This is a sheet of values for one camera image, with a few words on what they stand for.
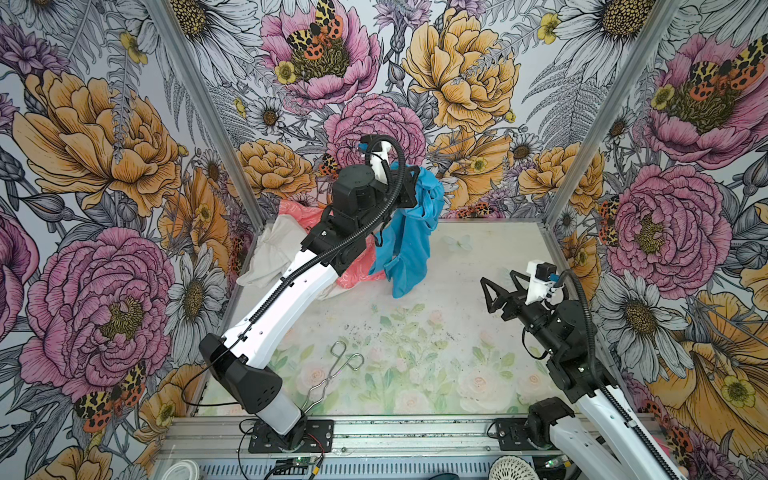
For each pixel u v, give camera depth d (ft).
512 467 2.25
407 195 1.80
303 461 2.33
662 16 2.36
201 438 2.47
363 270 3.41
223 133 3.11
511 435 2.44
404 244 2.55
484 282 2.24
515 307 2.06
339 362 2.84
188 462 2.13
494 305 2.13
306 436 2.40
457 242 3.79
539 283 1.99
